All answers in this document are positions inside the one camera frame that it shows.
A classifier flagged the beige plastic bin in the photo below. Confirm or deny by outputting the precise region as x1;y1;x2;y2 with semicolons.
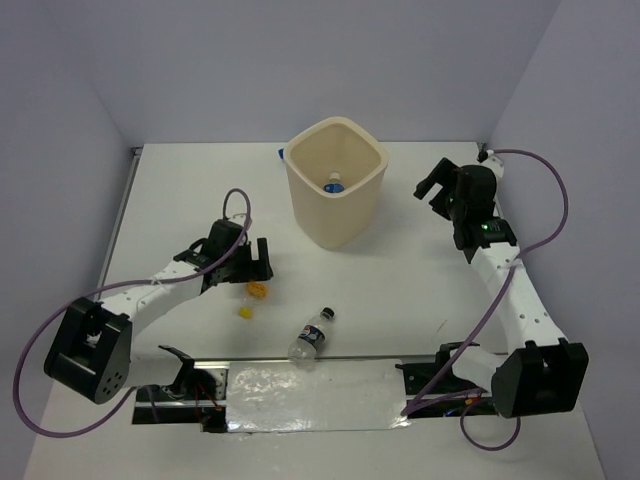
284;116;389;250

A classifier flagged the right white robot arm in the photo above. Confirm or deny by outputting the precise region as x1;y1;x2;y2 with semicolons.
403;158;589;418

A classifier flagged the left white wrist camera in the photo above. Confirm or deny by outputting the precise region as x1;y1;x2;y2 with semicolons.
228;212;253;229

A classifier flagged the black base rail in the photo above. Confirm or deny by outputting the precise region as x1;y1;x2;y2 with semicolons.
132;353;474;434

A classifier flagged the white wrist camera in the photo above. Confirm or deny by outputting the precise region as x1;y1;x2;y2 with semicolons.
477;149;505;182
228;212;253;229

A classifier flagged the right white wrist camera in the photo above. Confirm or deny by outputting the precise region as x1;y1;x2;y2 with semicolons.
477;149;505;182

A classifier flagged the silver foil sheet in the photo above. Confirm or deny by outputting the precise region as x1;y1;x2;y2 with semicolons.
226;359;410;433

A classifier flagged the black cap pepsi bottle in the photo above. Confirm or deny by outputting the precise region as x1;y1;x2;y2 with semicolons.
287;307;336;366

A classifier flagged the orange label plastic bottle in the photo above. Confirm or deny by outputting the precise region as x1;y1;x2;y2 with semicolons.
237;281;269;319

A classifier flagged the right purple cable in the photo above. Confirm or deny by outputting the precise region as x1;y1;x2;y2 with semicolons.
402;148;570;451

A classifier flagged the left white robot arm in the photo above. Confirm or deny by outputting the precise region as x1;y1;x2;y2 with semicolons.
44;219;274;404

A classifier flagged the blue label plastic bottle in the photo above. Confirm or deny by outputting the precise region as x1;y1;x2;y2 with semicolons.
323;172;345;194

